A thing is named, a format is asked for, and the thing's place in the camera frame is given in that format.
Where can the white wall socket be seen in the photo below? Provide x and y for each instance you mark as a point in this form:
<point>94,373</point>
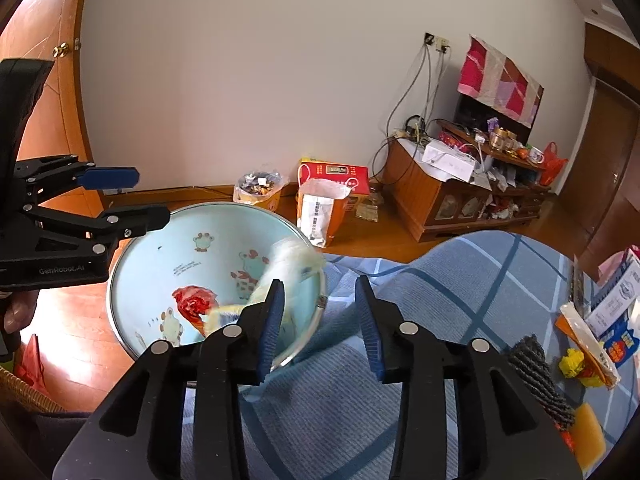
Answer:
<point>441,44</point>

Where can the orange wooden door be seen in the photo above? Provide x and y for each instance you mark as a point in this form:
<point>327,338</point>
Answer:
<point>60,110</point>

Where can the yellow sponge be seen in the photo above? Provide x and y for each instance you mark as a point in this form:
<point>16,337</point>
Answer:
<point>590,432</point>

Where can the blue plaid tablecloth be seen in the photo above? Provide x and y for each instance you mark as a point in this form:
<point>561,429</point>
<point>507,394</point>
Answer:
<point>450,280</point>

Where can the black television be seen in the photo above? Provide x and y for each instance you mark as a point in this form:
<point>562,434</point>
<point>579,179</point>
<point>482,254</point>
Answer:
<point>467,112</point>

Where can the white mug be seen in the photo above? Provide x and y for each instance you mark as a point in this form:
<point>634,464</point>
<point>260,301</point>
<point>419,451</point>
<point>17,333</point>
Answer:
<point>535,155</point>

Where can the flattened cardboard scraps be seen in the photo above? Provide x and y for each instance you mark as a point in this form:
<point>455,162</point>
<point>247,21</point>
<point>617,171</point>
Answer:
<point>369,208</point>

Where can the red gift box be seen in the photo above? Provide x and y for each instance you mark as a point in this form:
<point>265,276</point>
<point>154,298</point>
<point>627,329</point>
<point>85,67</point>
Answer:
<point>345,175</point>

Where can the orange wrapper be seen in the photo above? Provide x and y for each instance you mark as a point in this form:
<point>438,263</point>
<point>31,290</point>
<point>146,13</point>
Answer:
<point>567,441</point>

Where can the orange plastic bag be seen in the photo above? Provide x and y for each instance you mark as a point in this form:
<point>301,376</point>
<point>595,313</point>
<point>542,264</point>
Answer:
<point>550,170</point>

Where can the person's left hand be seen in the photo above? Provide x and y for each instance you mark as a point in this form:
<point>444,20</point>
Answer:
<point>17,312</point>

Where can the brass door knob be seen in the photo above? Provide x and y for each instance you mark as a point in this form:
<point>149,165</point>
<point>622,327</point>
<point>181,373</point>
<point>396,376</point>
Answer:
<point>63,49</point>

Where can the small lined waste bin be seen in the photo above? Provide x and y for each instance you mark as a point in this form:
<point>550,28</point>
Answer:
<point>257,187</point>

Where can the wooden television cabinet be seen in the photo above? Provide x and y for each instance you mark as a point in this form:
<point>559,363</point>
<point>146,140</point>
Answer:
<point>415,190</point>

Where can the purple wrapped item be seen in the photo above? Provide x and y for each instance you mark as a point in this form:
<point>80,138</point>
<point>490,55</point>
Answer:
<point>493,125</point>

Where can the light blue cartoon basin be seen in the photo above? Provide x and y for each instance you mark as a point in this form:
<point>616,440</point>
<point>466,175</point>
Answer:
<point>200,270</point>

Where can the white paper bag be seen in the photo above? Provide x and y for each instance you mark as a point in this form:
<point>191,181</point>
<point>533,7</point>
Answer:
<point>317,215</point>

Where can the glass jar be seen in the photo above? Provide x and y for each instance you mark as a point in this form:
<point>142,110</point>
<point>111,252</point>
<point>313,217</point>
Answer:
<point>510,141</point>
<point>497,141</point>

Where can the red plastic bag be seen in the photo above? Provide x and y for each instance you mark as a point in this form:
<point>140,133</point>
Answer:
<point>195,302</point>

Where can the red tin box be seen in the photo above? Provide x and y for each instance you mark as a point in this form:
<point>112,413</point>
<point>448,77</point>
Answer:
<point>450,140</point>

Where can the silver foil packet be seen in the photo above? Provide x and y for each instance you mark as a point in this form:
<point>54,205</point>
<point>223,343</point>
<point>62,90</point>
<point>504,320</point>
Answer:
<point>578,285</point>

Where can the white cardboard box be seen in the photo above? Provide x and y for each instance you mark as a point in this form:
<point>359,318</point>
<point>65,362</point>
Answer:
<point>450,160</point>

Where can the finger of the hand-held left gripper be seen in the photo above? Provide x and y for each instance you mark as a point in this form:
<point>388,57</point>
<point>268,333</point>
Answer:
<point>110,177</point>
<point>135,217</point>

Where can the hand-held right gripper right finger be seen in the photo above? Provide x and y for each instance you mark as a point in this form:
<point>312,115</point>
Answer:
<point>372,330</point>

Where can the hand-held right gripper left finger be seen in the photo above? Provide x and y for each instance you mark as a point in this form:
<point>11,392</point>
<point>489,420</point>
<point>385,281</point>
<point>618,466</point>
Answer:
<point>270,330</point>

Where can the wicker basket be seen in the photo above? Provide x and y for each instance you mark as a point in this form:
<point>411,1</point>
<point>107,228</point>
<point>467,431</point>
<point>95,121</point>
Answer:
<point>20,390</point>

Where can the clear plastic bag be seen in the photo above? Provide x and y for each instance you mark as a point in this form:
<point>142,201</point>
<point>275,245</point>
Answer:
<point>295,262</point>

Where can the wooden wardrobe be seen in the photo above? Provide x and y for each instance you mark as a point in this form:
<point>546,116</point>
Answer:
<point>615,55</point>

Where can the dark clothing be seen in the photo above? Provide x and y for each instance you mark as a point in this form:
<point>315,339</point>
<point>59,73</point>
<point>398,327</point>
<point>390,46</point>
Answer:
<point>35,440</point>

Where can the pink patchwork cloth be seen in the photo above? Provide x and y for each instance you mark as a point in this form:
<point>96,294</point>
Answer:
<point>500,80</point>

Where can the dark wooden door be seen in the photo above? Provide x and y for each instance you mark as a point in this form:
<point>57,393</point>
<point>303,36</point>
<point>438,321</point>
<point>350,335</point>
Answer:
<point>605,160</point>

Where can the yellow plastic bag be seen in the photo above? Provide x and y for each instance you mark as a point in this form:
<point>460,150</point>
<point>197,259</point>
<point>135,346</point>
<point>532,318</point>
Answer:
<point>572,362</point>

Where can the black knitted scrubber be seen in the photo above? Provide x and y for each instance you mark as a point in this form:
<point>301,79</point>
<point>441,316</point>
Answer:
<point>535,375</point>

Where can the tall white milk carton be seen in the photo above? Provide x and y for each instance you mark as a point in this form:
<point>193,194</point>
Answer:
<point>617,290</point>

